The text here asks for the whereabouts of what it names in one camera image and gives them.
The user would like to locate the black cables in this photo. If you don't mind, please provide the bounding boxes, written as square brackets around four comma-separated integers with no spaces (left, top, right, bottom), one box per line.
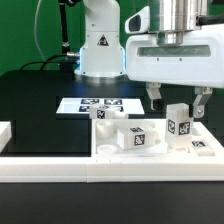
[19,0,81,72]

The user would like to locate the white sheet with markers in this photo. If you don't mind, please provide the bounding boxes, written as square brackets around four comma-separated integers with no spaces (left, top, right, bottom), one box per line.
[55,97,146,116]

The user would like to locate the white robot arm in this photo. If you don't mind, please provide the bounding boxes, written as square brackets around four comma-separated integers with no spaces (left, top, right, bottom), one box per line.
[75,0,224,118]

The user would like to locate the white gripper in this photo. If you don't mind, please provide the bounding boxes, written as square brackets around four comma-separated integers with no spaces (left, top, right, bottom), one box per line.
[125,5,224,118]

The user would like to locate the white U-shaped fence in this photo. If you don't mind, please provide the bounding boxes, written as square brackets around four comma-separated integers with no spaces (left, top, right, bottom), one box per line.
[0,122,224,183]

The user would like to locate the white cable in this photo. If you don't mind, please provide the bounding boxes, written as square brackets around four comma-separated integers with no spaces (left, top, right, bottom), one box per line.
[33,0,48,63]

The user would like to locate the white square tabletop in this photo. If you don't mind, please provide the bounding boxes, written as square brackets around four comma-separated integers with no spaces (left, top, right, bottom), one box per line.
[91,118,193,157]

